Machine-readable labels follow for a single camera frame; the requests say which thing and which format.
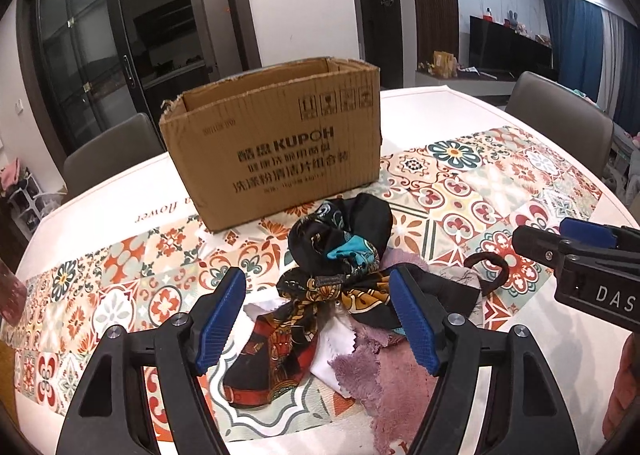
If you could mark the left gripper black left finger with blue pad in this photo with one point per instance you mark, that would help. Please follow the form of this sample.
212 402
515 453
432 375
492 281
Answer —
110 414

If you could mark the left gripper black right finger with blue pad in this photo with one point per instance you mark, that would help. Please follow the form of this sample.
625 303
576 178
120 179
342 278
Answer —
525 412

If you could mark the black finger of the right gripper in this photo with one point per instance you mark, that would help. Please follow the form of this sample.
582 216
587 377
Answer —
545 244

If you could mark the dark brown cloth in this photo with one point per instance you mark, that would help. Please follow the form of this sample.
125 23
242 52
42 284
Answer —
493 263

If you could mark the black patterned silk scarf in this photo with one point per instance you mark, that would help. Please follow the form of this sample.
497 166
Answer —
338 250

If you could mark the person's right hand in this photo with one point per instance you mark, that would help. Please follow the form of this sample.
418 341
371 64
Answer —
624 390

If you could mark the grey chair right side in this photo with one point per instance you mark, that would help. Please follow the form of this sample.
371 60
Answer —
567 119

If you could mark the mauve towel cloth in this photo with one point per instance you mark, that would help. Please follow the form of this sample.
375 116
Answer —
382 374

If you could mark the pink grey sock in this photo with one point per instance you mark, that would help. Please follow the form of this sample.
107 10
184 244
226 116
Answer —
459 292

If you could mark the glass vase dried flowers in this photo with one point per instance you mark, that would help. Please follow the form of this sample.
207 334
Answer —
12 296

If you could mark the white tv cabinet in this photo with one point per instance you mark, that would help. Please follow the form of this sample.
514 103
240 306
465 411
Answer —
469 83

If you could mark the black television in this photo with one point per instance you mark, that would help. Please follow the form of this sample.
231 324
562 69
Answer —
495 47

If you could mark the blue curtain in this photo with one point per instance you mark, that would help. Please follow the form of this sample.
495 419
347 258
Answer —
597 53

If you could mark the white shoe rack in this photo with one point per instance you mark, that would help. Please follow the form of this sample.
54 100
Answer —
27 201

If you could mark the grey dining chair left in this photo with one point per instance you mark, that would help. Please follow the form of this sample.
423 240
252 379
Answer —
115 150

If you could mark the brown cardboard box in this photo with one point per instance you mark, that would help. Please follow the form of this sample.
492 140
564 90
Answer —
270 139

